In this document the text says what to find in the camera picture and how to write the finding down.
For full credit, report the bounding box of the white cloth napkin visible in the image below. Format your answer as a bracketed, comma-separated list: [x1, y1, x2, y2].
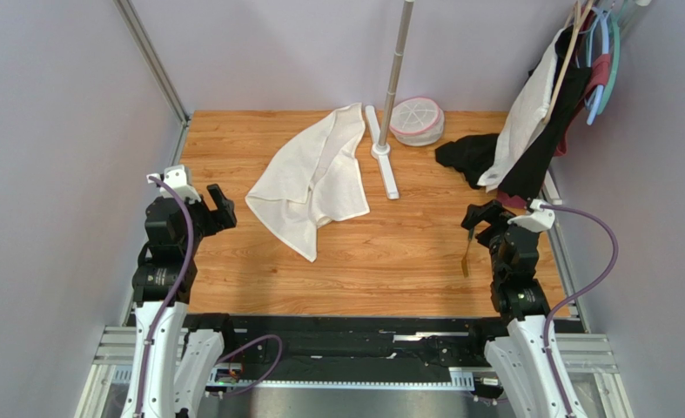
[245, 103, 370, 262]

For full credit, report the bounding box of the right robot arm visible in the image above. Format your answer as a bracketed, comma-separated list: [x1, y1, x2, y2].
[461, 199, 587, 417]

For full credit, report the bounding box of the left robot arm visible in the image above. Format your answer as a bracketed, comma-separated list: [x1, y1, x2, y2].
[122, 184, 237, 417]

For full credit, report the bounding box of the black cloth on table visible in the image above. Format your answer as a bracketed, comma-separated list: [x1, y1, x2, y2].
[435, 133, 499, 190]

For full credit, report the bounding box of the white hanging towel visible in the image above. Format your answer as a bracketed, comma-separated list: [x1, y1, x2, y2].
[478, 30, 564, 192]

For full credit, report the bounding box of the white mesh pink rimmed basket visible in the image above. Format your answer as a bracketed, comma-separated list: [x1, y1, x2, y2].
[389, 97, 445, 147]

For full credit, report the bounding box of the white stand with metal pole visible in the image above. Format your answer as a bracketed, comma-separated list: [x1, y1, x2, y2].
[364, 0, 415, 200]

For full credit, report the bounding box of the blue plastic hanger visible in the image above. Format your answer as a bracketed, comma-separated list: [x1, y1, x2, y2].
[576, 6, 611, 125]

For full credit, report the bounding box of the green plastic hanger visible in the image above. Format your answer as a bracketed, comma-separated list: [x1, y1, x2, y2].
[596, 1, 628, 116]

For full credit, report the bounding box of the black hanging garment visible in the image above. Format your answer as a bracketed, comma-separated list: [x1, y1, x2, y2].
[498, 28, 592, 200]

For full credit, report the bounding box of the dark red hanging garment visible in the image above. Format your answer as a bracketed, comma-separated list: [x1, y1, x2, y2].
[554, 53, 611, 157]

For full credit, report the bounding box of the wooden hanger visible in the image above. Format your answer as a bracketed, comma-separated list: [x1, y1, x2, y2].
[542, 0, 594, 125]

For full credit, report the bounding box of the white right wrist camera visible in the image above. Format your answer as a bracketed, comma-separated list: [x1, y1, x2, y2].
[507, 199, 556, 233]

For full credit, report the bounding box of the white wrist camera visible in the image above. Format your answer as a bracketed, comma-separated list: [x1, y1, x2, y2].
[507, 199, 556, 233]
[146, 165, 203, 205]

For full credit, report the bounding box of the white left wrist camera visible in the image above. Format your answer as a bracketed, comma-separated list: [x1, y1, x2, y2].
[146, 165, 203, 205]

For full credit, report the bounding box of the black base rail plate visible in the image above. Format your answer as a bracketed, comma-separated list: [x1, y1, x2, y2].
[184, 313, 507, 383]

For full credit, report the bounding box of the aluminium frame rail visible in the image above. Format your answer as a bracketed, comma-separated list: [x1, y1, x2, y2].
[112, 0, 191, 125]

